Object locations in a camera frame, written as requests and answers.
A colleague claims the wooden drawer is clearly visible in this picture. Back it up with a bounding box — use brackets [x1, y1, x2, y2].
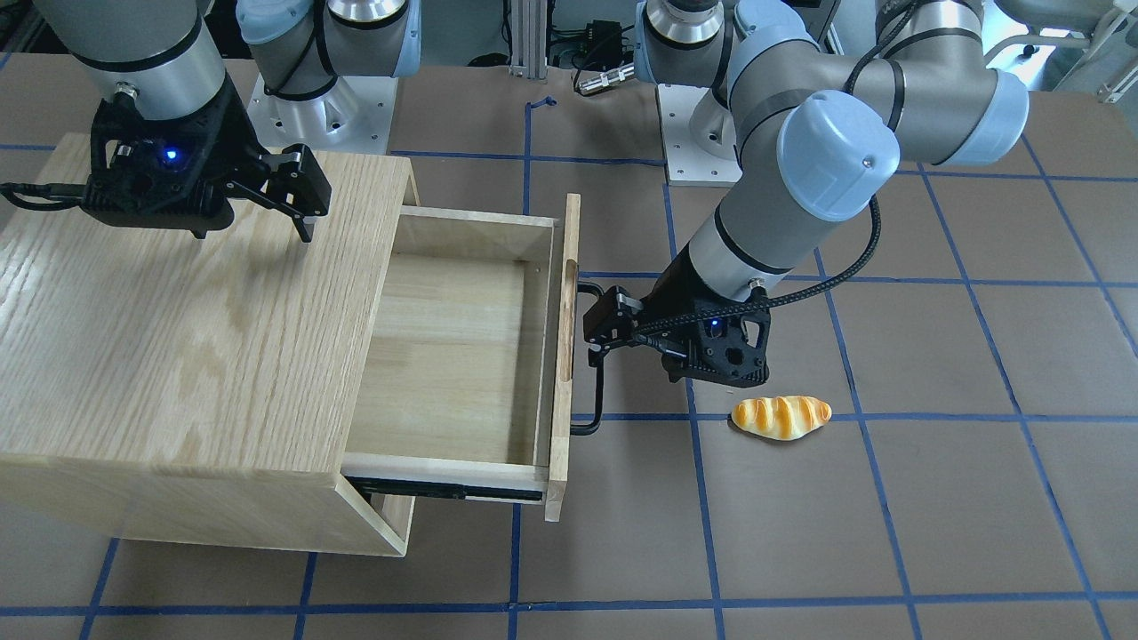
[341, 194, 582, 522]

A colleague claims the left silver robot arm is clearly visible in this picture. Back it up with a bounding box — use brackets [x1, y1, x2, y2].
[582, 1, 1030, 388]

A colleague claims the toy bread roll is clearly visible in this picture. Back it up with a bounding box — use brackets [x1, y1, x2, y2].
[729, 396, 833, 442]

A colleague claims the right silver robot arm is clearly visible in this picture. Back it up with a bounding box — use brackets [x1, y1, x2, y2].
[3, 1, 421, 243]

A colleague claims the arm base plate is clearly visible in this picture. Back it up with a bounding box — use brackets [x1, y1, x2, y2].
[657, 84, 742, 188]
[247, 76, 401, 156]

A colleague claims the wooden drawer cabinet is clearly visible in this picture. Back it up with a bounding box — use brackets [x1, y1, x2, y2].
[1, 151, 419, 556]

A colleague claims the black drawer handle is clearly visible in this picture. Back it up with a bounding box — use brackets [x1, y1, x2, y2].
[570, 281, 607, 436]

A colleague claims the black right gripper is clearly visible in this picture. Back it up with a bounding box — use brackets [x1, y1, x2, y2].
[80, 89, 333, 244]

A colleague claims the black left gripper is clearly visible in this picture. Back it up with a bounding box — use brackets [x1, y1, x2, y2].
[582, 251, 772, 388]

